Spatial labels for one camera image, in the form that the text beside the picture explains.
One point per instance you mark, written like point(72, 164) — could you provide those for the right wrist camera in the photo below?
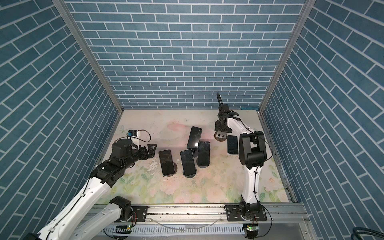
point(223, 109)

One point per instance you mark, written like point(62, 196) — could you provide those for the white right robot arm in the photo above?
point(252, 153)

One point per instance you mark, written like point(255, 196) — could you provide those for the grey stand wooden base right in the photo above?
point(220, 136)

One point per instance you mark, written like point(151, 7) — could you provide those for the aluminium corner post right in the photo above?
point(304, 14)

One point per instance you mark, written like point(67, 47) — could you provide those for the grey stand wooden base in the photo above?
point(220, 136)
point(169, 169)

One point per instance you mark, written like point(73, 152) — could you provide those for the grey stand wooden base left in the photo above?
point(169, 169)

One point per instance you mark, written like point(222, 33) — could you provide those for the aluminium corner post left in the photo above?
point(76, 32)

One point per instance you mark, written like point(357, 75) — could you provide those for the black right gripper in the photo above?
point(217, 127)

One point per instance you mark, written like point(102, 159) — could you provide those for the teal edged black phone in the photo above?
point(232, 145)

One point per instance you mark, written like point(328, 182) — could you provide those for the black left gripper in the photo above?
point(151, 153)

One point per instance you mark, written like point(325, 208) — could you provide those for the grey stand rear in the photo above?
point(195, 152)

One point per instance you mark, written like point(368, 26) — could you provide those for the aluminium corner post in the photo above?
point(76, 32)
point(304, 14)

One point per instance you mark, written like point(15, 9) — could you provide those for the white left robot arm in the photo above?
point(67, 224)

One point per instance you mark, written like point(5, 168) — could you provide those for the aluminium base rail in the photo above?
point(224, 213)

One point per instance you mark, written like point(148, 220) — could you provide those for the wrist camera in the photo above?
point(223, 109)
point(133, 134)

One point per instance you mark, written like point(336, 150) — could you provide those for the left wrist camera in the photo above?
point(133, 134)

